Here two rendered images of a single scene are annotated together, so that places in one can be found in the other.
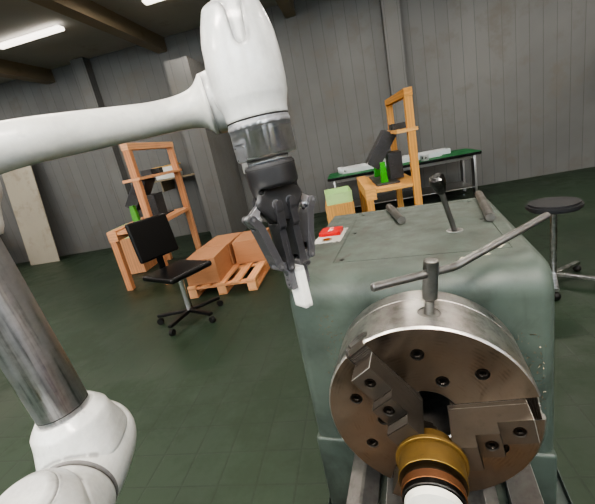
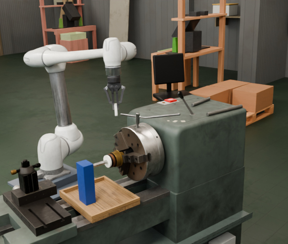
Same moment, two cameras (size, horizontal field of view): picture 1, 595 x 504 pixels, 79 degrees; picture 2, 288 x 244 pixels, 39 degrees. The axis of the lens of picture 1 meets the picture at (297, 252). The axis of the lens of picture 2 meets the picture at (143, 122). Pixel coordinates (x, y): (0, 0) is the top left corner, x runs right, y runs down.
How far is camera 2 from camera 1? 1.95 m
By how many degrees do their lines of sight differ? 32
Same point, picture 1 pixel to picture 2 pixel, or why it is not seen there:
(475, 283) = (162, 128)
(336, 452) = not seen: hidden behind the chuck
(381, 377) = (118, 136)
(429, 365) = (130, 139)
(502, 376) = (140, 146)
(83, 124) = (81, 55)
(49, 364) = (64, 109)
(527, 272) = (173, 129)
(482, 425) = (130, 155)
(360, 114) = not seen: outside the picture
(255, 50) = (109, 53)
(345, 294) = not seen: hidden behind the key
